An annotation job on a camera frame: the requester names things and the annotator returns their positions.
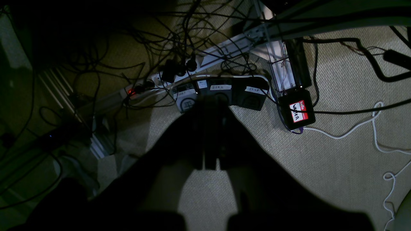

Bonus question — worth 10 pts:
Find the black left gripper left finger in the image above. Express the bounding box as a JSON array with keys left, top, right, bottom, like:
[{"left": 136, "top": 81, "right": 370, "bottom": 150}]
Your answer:
[{"left": 10, "top": 97, "right": 209, "bottom": 231}]

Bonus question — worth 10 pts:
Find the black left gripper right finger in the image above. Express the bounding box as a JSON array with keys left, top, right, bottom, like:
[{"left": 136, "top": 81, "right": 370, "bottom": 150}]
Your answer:
[{"left": 205, "top": 98, "right": 374, "bottom": 231}]

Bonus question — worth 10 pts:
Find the black box with name sticker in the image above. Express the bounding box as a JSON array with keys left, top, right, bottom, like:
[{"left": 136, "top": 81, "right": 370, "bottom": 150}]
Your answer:
[{"left": 278, "top": 89, "right": 316, "bottom": 130}]

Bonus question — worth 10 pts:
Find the black foot pedal unit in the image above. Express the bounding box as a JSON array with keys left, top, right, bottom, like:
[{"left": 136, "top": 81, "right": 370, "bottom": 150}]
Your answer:
[{"left": 172, "top": 74, "right": 272, "bottom": 113}]

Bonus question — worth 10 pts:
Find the white power strip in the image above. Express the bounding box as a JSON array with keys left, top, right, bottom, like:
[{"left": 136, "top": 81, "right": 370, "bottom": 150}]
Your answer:
[{"left": 119, "top": 60, "right": 207, "bottom": 100}]

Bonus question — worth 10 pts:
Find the white floor cable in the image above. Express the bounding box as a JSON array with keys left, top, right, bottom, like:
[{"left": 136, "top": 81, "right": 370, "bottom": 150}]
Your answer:
[{"left": 302, "top": 102, "right": 411, "bottom": 231}]

